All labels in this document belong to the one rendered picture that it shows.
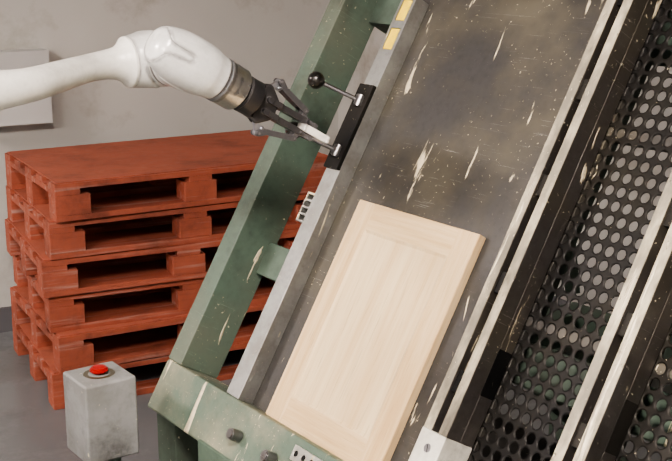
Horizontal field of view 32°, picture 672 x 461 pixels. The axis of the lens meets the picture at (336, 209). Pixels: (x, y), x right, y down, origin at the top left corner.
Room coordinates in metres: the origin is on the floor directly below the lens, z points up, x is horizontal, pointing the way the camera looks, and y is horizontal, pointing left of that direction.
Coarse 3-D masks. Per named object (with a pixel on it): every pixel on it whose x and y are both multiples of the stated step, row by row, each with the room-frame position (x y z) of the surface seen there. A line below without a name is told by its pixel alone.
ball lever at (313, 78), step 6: (312, 72) 2.54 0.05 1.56; (318, 72) 2.54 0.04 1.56; (312, 78) 2.53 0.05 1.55; (318, 78) 2.53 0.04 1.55; (324, 78) 2.54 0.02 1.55; (312, 84) 2.53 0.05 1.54; (318, 84) 2.53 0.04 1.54; (324, 84) 2.54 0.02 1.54; (330, 84) 2.55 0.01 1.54; (336, 90) 2.54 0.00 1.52; (342, 90) 2.55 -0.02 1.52; (348, 96) 2.54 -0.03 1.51; (354, 96) 2.55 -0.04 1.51; (360, 96) 2.54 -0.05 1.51; (354, 102) 2.54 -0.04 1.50; (360, 102) 2.54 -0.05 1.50
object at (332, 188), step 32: (416, 0) 2.61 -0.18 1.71; (416, 32) 2.61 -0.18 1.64; (384, 64) 2.57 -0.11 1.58; (384, 96) 2.56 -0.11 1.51; (352, 160) 2.51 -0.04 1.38; (320, 192) 2.50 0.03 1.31; (320, 224) 2.46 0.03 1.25; (288, 256) 2.46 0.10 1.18; (288, 288) 2.41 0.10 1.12; (288, 320) 2.41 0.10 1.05; (256, 352) 2.37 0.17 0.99; (256, 384) 2.36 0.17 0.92
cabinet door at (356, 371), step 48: (384, 240) 2.30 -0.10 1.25; (432, 240) 2.20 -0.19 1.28; (480, 240) 2.12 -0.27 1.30; (336, 288) 2.33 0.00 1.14; (384, 288) 2.23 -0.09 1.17; (432, 288) 2.14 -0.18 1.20; (336, 336) 2.25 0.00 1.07; (384, 336) 2.16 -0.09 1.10; (432, 336) 2.07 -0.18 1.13; (288, 384) 2.28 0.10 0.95; (336, 384) 2.18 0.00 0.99; (384, 384) 2.09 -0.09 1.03; (336, 432) 2.11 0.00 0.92; (384, 432) 2.02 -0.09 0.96
